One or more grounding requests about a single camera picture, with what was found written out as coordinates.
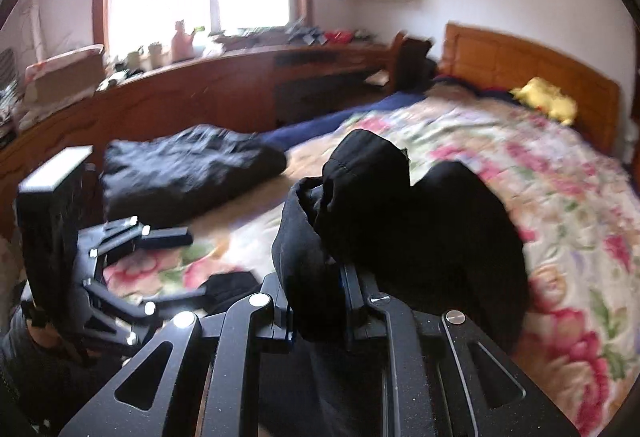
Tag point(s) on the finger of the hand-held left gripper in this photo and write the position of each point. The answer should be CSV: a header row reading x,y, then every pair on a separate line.
x,y
150,309
165,237

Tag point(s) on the cardboard box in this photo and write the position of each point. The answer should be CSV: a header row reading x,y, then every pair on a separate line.
x,y
60,87

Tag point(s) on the wooden chair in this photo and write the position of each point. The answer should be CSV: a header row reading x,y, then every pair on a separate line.
x,y
412,62

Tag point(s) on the folded dark garment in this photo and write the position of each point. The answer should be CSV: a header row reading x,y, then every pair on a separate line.
x,y
190,172

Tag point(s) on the bed with floral blanket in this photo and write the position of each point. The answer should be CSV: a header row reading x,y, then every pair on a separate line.
x,y
550,197

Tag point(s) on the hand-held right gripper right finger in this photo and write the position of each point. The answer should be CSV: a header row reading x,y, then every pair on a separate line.
x,y
357,307

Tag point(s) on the wooden desk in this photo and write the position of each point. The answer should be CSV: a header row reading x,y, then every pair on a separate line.
x,y
200,92

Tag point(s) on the black jacket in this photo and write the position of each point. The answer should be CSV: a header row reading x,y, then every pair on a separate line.
x,y
425,227

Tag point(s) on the white cup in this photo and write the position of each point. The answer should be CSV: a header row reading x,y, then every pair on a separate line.
x,y
155,54
134,59

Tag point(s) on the navy blue bedsheet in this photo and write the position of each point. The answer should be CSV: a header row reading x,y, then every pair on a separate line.
x,y
320,122

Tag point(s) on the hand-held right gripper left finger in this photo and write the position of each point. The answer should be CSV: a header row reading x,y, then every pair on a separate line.
x,y
280,312

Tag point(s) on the red basket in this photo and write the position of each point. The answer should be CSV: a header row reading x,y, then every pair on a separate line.
x,y
337,38

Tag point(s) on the wooden bed headboard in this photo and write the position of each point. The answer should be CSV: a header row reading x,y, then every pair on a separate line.
x,y
500,62

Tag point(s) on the yellow plush toy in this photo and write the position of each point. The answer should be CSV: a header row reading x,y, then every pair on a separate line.
x,y
545,99

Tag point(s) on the white paper sheet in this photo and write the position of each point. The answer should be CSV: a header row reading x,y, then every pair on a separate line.
x,y
376,79

